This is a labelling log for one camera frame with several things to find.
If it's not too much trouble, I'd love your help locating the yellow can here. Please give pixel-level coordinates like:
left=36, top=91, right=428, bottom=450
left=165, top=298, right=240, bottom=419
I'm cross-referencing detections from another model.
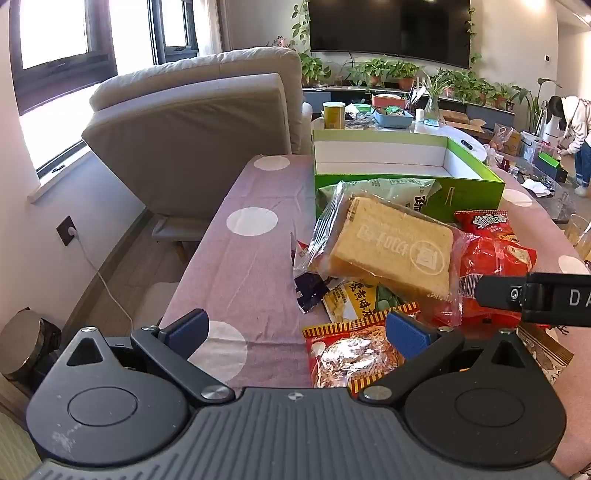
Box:
left=322, top=102, right=346, bottom=130

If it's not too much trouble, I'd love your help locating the dark round coffee table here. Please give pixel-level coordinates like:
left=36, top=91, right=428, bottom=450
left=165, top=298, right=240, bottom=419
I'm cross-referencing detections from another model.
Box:
left=508, top=157, right=578, bottom=224

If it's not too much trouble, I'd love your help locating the beige sofa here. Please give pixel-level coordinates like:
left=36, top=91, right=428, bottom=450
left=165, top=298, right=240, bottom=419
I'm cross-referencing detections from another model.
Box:
left=82, top=46, right=314, bottom=217

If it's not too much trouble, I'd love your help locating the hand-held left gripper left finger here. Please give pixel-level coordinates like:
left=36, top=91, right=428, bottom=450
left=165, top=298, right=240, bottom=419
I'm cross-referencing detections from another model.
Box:
left=58, top=308, right=236, bottom=408

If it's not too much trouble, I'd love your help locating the large dark framed window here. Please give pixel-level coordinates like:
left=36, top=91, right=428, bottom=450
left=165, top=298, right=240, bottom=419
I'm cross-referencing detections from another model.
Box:
left=9, top=0, right=118, bottom=174

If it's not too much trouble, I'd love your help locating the yellow green snack packet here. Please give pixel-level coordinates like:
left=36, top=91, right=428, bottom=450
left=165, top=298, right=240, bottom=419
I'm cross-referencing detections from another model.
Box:
left=322, top=278, right=407, bottom=324

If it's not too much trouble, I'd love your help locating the dark grey television cabinet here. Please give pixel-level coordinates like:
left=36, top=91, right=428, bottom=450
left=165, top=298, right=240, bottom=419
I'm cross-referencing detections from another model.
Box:
left=302, top=85, right=515, bottom=125

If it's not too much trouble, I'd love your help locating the white power cable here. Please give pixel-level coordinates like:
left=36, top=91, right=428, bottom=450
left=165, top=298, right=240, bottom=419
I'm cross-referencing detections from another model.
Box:
left=69, top=228, right=134, bottom=330

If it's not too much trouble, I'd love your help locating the yellow red noodle snack packet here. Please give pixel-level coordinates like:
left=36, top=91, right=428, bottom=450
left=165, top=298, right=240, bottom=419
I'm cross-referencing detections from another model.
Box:
left=302, top=302, right=421, bottom=398

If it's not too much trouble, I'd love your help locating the clear glass cup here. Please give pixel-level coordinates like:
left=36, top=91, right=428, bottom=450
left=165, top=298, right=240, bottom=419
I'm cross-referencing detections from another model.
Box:
left=564, top=213, right=591, bottom=259

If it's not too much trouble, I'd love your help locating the black wall socket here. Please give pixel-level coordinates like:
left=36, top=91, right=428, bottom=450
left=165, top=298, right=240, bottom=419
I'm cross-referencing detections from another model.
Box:
left=56, top=216, right=77, bottom=245

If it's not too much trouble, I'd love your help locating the brown snack packet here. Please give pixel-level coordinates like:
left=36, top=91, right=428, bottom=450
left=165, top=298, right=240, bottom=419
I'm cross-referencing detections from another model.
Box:
left=517, top=323, right=573, bottom=386

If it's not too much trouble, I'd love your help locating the plastic bag with fruit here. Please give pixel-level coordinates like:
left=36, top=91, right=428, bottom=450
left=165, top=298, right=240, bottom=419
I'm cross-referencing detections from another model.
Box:
left=492, top=124, right=522, bottom=155

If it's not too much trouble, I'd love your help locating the red bread packet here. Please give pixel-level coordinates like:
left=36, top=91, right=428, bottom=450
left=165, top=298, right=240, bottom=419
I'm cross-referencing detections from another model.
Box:
left=431, top=231, right=550, bottom=329

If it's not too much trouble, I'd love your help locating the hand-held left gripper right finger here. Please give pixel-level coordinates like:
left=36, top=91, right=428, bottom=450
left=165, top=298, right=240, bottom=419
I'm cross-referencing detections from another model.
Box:
left=358, top=310, right=542, bottom=409

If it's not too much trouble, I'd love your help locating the hanging green vine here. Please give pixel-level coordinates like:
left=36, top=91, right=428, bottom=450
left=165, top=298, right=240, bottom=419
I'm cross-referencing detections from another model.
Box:
left=464, top=7, right=483, bottom=70
left=291, top=0, right=312, bottom=51

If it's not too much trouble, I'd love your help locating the pink polka dot tablecloth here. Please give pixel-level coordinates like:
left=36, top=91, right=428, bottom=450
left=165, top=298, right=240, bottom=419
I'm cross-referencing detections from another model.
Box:
left=159, top=154, right=591, bottom=478

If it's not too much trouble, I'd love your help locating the small green black box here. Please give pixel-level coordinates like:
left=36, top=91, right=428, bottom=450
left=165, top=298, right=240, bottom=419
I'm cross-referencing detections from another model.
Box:
left=538, top=152, right=568, bottom=183

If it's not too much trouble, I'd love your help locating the red chips packet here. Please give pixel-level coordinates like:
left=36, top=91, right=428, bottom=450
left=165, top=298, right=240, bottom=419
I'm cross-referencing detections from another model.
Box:
left=454, top=209, right=514, bottom=245

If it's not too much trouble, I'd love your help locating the blue-grey bowl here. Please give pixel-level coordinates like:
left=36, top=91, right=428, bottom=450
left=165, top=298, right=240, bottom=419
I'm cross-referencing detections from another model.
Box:
left=373, top=107, right=414, bottom=128

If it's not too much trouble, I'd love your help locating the black round device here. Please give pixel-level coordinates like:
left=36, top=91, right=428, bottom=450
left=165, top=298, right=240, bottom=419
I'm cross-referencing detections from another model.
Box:
left=0, top=309, right=63, bottom=393

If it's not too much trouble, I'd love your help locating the tall leafy plant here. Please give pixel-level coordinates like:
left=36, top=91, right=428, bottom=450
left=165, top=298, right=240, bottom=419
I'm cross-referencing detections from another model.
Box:
left=512, top=78, right=561, bottom=134

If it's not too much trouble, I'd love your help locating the narrow dark framed window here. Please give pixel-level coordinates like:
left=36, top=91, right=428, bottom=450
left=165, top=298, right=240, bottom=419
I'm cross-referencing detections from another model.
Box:
left=148, top=0, right=199, bottom=65

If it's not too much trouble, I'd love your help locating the black wall television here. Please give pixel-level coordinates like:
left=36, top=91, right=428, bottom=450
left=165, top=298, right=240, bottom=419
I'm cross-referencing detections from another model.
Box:
left=308, top=0, right=472, bottom=68

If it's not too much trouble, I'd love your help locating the green cardboard box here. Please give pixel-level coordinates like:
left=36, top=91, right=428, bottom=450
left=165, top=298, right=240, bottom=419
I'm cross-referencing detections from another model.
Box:
left=312, top=129, right=505, bottom=222

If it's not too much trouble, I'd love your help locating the row of potted green plants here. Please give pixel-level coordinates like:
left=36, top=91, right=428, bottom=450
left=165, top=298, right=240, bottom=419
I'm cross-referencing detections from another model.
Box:
left=298, top=51, right=529, bottom=112

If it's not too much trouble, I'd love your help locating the clear toast bread packet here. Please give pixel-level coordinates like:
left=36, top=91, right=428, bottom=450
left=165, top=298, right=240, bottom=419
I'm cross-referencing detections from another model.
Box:
left=307, top=181, right=465, bottom=326

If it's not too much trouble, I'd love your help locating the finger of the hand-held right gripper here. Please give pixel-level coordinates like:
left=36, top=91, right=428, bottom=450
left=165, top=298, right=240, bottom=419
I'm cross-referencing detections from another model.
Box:
left=475, top=273, right=528, bottom=320

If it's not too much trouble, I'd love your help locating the glass vase with plant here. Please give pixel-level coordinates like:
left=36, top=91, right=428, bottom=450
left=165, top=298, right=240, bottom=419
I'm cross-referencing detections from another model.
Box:
left=418, top=76, right=455, bottom=125

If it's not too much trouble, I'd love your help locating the open cardboard box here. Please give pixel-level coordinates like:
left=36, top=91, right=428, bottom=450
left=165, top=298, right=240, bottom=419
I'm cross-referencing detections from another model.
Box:
left=441, top=109, right=485, bottom=132

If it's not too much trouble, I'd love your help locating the dark blue snack wrapper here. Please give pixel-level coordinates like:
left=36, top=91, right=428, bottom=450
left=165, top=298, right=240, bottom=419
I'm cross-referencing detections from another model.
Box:
left=290, top=233, right=342, bottom=315

